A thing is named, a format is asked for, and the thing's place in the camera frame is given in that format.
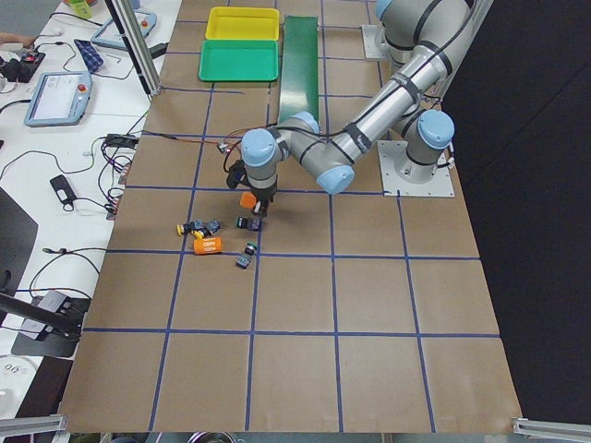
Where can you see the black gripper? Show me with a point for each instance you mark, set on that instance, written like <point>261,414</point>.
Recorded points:
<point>261,195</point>

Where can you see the plain orange cylinder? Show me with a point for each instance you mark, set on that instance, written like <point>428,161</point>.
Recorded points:
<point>248,200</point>

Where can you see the green push button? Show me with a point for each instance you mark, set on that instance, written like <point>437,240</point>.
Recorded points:
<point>248,223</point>
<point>244,259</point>

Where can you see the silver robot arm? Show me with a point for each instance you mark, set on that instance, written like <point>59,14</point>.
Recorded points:
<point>433,38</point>

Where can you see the yellow push button near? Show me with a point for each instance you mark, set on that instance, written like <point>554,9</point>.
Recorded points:
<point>206,229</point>

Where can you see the yellow push button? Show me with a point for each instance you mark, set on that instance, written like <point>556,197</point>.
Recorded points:
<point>206,229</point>
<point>189,227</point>

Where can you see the orange printed cylinder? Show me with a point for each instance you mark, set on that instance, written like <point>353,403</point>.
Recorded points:
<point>208,246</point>

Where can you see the yellow push button far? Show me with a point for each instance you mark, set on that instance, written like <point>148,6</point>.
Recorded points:
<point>189,227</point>

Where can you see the green conveyor belt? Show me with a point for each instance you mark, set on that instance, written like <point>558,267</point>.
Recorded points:
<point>299,79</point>

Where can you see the black usb hub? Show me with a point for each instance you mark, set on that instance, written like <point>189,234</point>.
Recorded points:
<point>125,141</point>

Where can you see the green plastic tray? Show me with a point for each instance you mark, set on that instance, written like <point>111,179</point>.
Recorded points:
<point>239,61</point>

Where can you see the yellow plastic tray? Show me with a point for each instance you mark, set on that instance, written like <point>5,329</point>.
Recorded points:
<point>243,23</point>

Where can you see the black power adapter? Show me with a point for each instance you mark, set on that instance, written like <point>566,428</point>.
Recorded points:
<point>63,190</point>

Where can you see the blue checkered cloth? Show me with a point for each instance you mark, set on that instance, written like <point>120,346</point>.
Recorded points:
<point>90,56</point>

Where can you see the grey dock box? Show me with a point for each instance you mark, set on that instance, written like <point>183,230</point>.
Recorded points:
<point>48,314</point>

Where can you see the near teach pendant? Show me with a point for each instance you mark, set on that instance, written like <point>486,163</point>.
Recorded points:
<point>59,99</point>

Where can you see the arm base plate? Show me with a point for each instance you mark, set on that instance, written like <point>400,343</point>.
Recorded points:
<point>401,177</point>
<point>375,45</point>

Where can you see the aluminium frame post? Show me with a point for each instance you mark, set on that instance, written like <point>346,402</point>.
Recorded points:
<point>126,22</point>

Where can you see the black camera stand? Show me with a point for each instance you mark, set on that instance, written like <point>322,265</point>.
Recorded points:
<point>18,236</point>

